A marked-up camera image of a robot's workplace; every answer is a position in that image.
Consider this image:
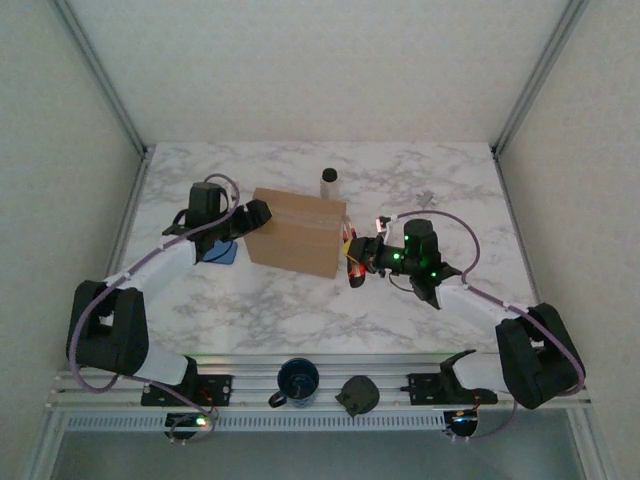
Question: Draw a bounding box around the brown cardboard express box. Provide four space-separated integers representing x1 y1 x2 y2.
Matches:
243 187 348 279

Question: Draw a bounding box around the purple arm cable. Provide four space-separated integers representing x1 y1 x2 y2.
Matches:
67 173 240 444
389 209 587 441

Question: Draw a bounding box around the aluminium side rail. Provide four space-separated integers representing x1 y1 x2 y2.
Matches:
82 149 151 371
492 147 559 366

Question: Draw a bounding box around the slotted grey cable duct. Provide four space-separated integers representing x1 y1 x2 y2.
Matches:
64 412 446 432

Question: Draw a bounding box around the aluminium mounting rail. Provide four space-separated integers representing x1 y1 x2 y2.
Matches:
47 352 594 412

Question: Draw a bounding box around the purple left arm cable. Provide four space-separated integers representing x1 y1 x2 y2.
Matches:
67 173 240 444

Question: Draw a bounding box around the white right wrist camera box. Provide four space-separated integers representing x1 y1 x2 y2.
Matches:
373 213 401 240

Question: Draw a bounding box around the aluminium frame post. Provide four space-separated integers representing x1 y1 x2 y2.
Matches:
49 0 151 156
492 0 591 156

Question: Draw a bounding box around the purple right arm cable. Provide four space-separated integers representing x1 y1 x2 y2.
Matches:
389 209 587 441

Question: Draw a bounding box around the right controller board with light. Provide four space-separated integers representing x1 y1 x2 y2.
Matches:
443 408 484 441

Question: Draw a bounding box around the white bottle with black cap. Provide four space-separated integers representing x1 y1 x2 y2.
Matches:
319 167 341 200

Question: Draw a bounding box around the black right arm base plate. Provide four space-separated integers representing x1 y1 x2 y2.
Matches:
407 372 499 406

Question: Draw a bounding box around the dark green round tape measure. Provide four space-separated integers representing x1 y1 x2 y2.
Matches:
334 374 381 419

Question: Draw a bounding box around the left controller board with light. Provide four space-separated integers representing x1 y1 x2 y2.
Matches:
164 412 211 444

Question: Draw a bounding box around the controller board with light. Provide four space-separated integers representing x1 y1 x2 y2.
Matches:
443 408 484 441
164 412 211 444

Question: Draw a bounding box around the blue smartphone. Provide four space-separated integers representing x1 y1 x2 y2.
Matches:
202 240 239 266

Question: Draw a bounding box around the orange and black utility knife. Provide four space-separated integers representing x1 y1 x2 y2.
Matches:
341 217 369 290

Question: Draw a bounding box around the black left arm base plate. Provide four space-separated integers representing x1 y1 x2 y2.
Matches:
141 373 234 407

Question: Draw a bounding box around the dark blue mug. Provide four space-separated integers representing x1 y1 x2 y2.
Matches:
268 356 321 410

